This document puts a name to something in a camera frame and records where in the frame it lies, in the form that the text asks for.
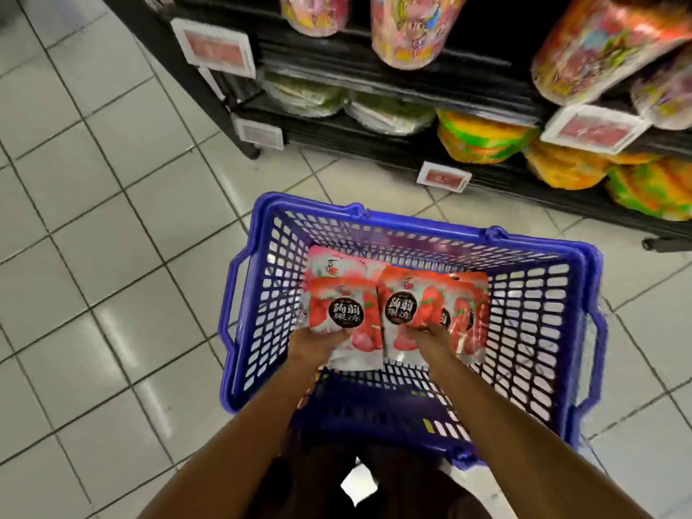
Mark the person's left hand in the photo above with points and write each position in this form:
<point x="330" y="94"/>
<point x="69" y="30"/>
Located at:
<point x="319" y="349"/>

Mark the person's right hand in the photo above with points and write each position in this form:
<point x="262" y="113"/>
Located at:
<point x="435" y="342"/>

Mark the red-white jelly bag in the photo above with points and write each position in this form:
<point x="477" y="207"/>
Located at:
<point x="406" y="286"/>
<point x="341" y="286"/>

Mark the blue plastic shopping basket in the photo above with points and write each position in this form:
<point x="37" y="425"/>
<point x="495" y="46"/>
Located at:
<point x="254" y="319"/>

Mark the dark grey metal shelf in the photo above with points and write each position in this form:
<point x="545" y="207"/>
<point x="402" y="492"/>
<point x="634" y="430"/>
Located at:
<point x="487" y="70"/>

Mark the person's right forearm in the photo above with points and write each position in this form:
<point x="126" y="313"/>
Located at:
<point x="530" y="448"/>

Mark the person's left forearm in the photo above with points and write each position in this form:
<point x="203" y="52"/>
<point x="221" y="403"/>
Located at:
<point x="238" y="448"/>

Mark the person's dark trousers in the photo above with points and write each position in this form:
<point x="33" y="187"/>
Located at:
<point x="314" y="486"/>

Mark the row of small yellow-green cups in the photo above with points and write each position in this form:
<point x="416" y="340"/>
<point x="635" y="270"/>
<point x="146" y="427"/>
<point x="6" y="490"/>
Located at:
<point x="481" y="135"/>

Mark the row of small pink-lid cups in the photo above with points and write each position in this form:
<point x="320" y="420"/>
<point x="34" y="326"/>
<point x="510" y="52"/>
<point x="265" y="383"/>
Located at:
<point x="416" y="27"/>

